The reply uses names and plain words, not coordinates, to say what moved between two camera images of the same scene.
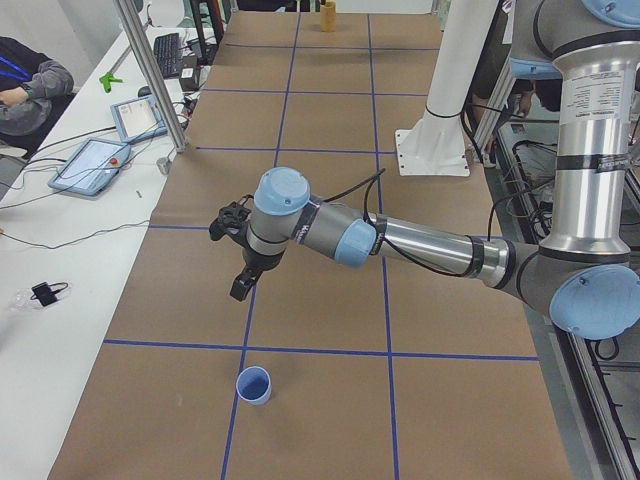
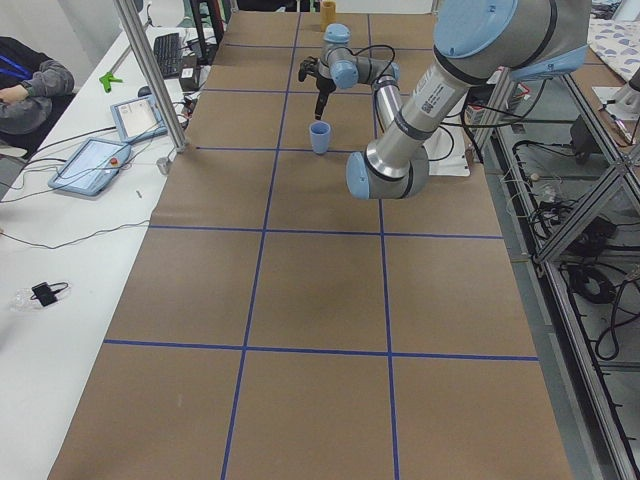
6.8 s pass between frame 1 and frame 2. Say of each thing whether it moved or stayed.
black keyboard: stayed
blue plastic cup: moved
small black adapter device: stayed
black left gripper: moved
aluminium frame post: stayed
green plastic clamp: stayed
